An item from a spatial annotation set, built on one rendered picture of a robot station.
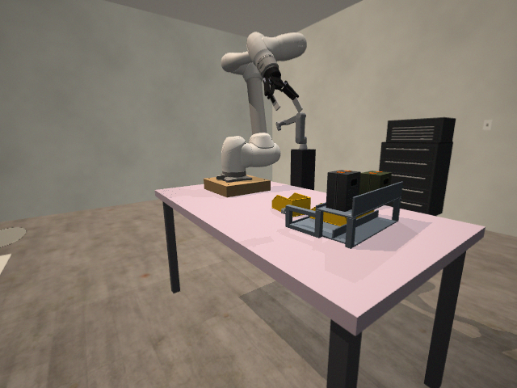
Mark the olive green case with orange latches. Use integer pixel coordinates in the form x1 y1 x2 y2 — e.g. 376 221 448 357
359 171 392 195

